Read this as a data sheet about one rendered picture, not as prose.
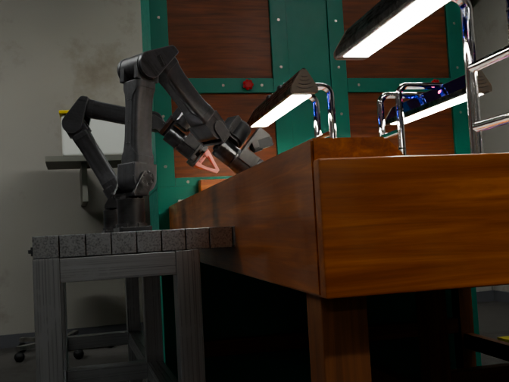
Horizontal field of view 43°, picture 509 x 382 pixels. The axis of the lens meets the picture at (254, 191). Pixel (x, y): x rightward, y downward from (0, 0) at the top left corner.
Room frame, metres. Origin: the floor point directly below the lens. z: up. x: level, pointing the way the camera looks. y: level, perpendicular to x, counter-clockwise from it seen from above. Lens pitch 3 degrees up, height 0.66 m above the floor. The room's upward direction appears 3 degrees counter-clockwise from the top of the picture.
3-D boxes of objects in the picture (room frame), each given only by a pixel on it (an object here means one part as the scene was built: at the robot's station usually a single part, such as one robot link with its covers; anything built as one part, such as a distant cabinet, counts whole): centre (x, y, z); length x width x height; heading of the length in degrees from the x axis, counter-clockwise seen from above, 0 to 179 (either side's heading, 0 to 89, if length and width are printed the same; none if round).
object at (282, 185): (1.64, 0.08, 0.67); 1.81 x 0.12 x 0.19; 13
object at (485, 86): (2.25, -0.64, 1.08); 0.62 x 0.08 x 0.07; 13
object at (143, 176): (1.48, 0.28, 0.77); 0.09 x 0.06 x 0.06; 47
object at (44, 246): (1.83, 0.13, 0.65); 1.20 x 0.90 x 0.04; 16
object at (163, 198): (2.92, -0.23, 0.42); 1.36 x 0.55 x 0.84; 103
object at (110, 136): (3.80, 0.89, 1.24); 0.47 x 0.39 x 0.26; 106
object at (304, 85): (2.13, -0.09, 1.08); 0.62 x 0.08 x 0.07; 13
